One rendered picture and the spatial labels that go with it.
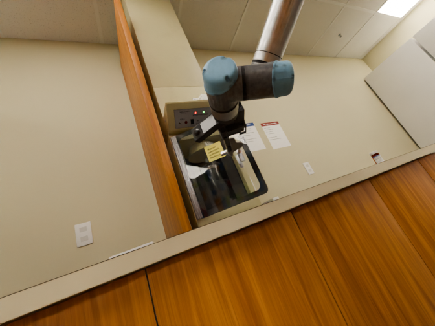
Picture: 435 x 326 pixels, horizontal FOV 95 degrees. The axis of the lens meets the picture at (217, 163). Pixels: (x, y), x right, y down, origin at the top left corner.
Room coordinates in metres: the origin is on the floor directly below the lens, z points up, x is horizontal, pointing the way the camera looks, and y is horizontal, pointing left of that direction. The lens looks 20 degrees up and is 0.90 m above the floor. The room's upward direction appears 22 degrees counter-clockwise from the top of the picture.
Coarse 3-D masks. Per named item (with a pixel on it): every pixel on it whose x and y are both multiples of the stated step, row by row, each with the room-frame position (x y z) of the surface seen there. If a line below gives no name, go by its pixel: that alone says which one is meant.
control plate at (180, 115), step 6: (198, 108) 0.80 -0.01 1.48; (204, 108) 0.82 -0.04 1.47; (174, 114) 0.76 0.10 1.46; (180, 114) 0.78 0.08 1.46; (186, 114) 0.79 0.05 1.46; (192, 114) 0.81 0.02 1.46; (198, 114) 0.82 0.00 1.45; (204, 114) 0.84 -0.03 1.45; (180, 120) 0.79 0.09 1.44; (186, 120) 0.81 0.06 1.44; (180, 126) 0.81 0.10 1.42; (186, 126) 0.82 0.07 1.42; (192, 126) 0.84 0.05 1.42
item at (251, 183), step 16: (192, 128) 0.81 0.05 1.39; (192, 144) 0.81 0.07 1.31; (208, 144) 0.81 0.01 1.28; (224, 144) 0.81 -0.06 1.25; (192, 160) 0.81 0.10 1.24; (208, 160) 0.81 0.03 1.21; (224, 160) 0.81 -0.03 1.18; (240, 160) 0.81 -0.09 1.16; (192, 176) 0.81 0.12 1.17; (208, 176) 0.81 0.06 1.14; (224, 176) 0.81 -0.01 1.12; (240, 176) 0.81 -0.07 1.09; (256, 176) 0.81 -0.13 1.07; (208, 192) 0.81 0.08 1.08; (224, 192) 0.81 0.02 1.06; (240, 192) 0.81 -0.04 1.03; (256, 192) 0.81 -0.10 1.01; (208, 208) 0.81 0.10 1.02; (224, 208) 0.81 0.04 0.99
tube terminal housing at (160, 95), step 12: (156, 96) 0.82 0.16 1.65; (168, 96) 0.85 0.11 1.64; (180, 96) 0.87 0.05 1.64; (192, 96) 0.91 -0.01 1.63; (156, 108) 0.88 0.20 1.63; (168, 144) 0.86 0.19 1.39; (180, 180) 0.86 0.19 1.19; (240, 204) 0.91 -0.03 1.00; (252, 204) 0.94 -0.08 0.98; (192, 216) 0.85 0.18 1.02; (216, 216) 0.86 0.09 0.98; (228, 216) 0.88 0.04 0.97; (192, 228) 0.90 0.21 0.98
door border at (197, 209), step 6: (174, 138) 0.81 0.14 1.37; (174, 144) 0.81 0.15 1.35; (180, 156) 0.81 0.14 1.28; (180, 162) 0.81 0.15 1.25; (186, 174) 0.81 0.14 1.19; (186, 180) 0.81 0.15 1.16; (186, 186) 0.80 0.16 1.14; (192, 192) 0.81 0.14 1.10; (192, 198) 0.81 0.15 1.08; (198, 204) 0.81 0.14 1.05; (198, 210) 0.81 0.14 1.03; (198, 216) 0.81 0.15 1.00
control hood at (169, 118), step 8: (168, 104) 0.72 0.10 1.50; (176, 104) 0.74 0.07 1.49; (184, 104) 0.76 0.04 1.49; (192, 104) 0.78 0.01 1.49; (200, 104) 0.80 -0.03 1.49; (208, 104) 0.82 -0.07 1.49; (168, 112) 0.74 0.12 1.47; (168, 120) 0.76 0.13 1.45; (168, 128) 0.79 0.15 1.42; (184, 128) 0.83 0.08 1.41
